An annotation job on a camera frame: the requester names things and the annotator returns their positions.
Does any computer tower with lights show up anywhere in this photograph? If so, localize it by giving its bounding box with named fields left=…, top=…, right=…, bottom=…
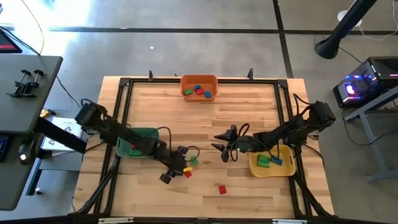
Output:
left=332, top=55, right=398, bottom=109

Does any white round base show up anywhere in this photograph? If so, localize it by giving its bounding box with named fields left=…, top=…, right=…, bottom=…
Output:
left=337, top=9, right=363, bottom=28

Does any black pole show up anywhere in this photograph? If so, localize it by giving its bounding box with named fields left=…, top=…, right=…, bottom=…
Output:
left=314, top=0, right=379, bottom=60

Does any white booklet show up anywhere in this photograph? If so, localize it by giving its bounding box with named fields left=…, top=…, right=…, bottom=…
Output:
left=40, top=116, right=84, bottom=156

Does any dark monitor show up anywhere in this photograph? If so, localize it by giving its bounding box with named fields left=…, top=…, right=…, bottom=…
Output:
left=0, top=29, right=23, bottom=54

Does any black computer mouse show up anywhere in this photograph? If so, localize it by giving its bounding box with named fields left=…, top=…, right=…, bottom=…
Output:
left=17, top=139, right=37, bottom=166

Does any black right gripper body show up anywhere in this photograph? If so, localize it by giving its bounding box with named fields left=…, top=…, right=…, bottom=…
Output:
left=221, top=134, right=261, bottom=164

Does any orange plastic bin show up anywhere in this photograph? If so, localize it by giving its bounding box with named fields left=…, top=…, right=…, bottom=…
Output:
left=179, top=73, right=219, bottom=103

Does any black desk crossbar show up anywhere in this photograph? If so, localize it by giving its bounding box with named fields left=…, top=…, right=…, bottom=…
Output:
left=34, top=117, right=88, bottom=154

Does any green plastic bin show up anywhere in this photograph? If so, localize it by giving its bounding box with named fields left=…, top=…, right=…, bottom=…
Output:
left=115, top=126, right=160, bottom=159

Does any white bracket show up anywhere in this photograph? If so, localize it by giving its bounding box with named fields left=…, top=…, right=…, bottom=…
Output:
left=98, top=217, right=134, bottom=224
left=272, top=218, right=308, bottom=224

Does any yellow plastic bin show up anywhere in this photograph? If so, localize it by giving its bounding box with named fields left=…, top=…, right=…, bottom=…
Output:
left=248, top=144, right=297, bottom=179

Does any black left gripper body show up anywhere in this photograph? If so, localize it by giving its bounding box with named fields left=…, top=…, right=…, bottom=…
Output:
left=159, top=146, right=189, bottom=185

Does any grey desk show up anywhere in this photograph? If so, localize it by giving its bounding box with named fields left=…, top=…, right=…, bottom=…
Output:
left=0, top=55, right=64, bottom=212

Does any grey desk frame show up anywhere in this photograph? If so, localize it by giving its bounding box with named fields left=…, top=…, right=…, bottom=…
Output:
left=343, top=85, right=398, bottom=183

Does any black table frame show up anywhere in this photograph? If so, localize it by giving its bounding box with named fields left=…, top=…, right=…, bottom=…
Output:
left=70, top=76, right=335, bottom=224

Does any black keyboard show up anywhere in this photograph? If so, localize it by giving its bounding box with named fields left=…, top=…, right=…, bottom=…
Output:
left=0, top=134, right=10, bottom=163

